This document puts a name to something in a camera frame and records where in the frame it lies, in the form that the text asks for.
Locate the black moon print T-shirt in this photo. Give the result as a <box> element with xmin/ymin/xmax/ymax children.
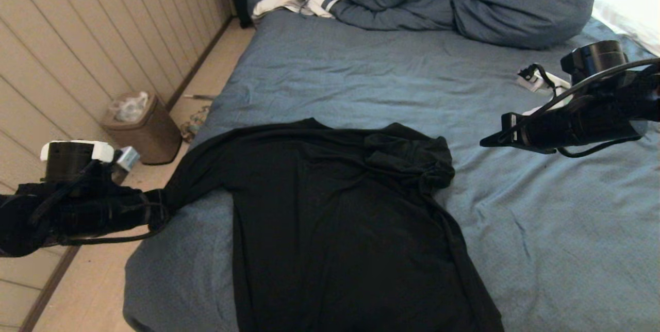
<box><xmin>155</xmin><ymin>118</ymin><xmax>505</xmax><ymax>332</ymax></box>

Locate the brown trash bin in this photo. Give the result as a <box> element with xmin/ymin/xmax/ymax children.
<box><xmin>102</xmin><ymin>92</ymin><xmax>183</xmax><ymax>166</ymax></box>

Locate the clear plastic bin liner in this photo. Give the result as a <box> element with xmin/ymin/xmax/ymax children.
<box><xmin>110</xmin><ymin>92</ymin><xmax>151</xmax><ymax>124</ymax></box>

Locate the white pillow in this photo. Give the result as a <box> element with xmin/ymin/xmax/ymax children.
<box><xmin>592</xmin><ymin>0</ymin><xmax>660</xmax><ymax>58</ymax></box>

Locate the patterned item on floor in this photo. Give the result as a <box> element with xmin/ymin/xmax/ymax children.
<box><xmin>180</xmin><ymin>107</ymin><xmax>213</xmax><ymax>144</ymax></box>

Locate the blue bed sheet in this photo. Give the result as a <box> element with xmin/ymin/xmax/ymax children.
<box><xmin>123</xmin><ymin>8</ymin><xmax>660</xmax><ymax>332</ymax></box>

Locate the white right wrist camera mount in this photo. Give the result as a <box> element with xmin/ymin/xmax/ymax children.
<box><xmin>517</xmin><ymin>64</ymin><xmax>572</xmax><ymax>116</ymax></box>

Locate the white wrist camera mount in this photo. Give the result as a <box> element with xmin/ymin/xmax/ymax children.
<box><xmin>517</xmin><ymin>64</ymin><xmax>572</xmax><ymax>116</ymax></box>
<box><xmin>40</xmin><ymin>140</ymin><xmax>141</xmax><ymax>174</ymax></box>

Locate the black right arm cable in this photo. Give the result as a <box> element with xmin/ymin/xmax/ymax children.
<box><xmin>498</xmin><ymin>58</ymin><xmax>660</xmax><ymax>158</ymax></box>

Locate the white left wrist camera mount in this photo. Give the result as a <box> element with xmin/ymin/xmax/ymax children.
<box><xmin>40</xmin><ymin>140</ymin><xmax>141</xmax><ymax>174</ymax></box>

